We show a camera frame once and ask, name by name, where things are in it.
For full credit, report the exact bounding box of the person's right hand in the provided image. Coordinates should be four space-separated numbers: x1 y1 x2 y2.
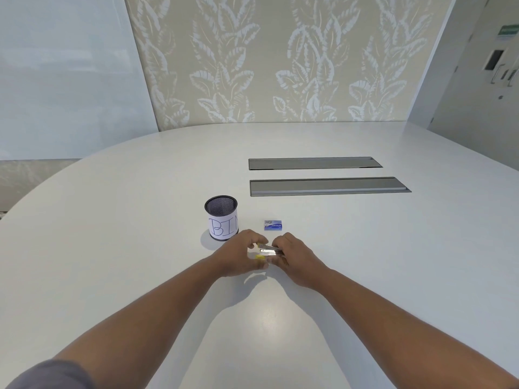
272 232 334 290

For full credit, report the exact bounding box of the person's left hand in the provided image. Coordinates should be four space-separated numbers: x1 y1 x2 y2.
210 229 269 278

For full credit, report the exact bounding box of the yellow metal stapler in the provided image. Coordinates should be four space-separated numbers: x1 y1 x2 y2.
251 244 285 261

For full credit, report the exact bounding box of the person's left forearm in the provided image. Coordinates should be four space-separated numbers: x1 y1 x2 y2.
53 255 224 389

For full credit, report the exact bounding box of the person's right forearm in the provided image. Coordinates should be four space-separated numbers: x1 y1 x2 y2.
306 269 519 389

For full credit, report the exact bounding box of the black mesh pen cup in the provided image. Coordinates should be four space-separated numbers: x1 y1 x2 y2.
204 195 239 242

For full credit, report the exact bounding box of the grey shirt sleeve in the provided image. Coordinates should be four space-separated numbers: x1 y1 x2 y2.
3 359 96 389

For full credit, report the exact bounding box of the white door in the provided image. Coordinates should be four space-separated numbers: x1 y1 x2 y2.
430 0 519 171

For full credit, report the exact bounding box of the grey table cable flap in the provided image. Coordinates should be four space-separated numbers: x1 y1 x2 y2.
249 177 412 197
248 156 383 171

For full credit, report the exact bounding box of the silver door handle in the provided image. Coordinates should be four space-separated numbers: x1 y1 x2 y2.
490 65 517 86

